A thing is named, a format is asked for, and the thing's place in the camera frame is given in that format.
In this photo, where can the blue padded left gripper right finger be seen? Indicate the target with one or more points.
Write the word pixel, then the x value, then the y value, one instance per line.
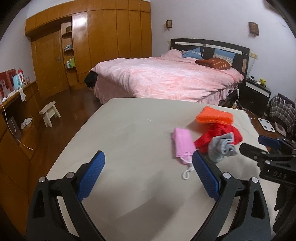
pixel 251 219

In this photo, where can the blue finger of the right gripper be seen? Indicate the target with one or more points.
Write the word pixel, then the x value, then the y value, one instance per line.
pixel 269 142

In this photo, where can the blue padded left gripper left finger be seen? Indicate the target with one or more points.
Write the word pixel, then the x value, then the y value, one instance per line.
pixel 45 220

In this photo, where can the pink face mask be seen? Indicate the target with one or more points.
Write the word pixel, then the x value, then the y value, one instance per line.
pixel 184 149

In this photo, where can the white bathroom scale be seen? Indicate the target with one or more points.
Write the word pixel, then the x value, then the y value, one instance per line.
pixel 267 126

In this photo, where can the plaid bag on chair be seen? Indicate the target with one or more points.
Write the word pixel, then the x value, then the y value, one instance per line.
pixel 283 108

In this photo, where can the grey rolled sock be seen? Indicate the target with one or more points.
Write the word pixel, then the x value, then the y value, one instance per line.
pixel 221 147

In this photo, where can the black white nightstand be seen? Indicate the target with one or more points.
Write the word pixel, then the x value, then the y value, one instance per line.
pixel 254 97

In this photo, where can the yellow plush toy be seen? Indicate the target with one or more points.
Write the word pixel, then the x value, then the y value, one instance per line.
pixel 262 82

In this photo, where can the red cloth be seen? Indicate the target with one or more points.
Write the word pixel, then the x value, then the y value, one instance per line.
pixel 215 130

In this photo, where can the orange knitted cloth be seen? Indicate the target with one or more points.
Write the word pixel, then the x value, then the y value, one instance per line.
pixel 211 115

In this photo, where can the black wooden headboard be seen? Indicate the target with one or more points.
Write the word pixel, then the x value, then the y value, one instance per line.
pixel 208 47

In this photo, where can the dark red patterned cushion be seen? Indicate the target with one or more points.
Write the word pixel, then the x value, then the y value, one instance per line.
pixel 215 63

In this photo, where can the right blue pillow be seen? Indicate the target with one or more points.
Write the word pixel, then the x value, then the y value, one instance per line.
pixel 225 55

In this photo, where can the blue pillow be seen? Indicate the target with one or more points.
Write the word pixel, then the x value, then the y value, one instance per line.
pixel 225 55
pixel 194 53

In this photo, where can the white mask on sideboard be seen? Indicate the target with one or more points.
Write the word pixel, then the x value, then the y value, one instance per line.
pixel 26 122

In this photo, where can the wooden sideboard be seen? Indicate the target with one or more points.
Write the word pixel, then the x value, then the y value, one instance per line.
pixel 17 145

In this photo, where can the small white wooden stool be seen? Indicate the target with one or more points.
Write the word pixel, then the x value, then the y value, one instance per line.
pixel 48 112

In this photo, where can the left blue pillow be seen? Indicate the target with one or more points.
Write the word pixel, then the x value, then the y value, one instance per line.
pixel 194 53

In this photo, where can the bed with pink duvet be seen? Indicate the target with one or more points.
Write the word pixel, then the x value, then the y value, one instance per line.
pixel 169 76

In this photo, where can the light blue electric kettle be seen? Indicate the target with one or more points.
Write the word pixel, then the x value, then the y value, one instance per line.
pixel 18 81

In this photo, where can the black clothing at bed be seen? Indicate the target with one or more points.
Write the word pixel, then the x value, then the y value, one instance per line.
pixel 90 79

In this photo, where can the wooden wardrobe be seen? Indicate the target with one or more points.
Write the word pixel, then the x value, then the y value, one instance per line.
pixel 69 39

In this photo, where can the right wall lamp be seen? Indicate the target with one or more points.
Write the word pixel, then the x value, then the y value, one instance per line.
pixel 253 28

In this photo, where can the wall lamp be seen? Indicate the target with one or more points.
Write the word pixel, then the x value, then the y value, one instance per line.
pixel 253 28
pixel 168 24

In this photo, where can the red photo frame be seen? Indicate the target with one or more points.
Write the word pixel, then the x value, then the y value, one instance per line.
pixel 6 79

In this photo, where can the left wall lamp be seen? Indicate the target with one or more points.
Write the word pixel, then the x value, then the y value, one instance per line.
pixel 168 24

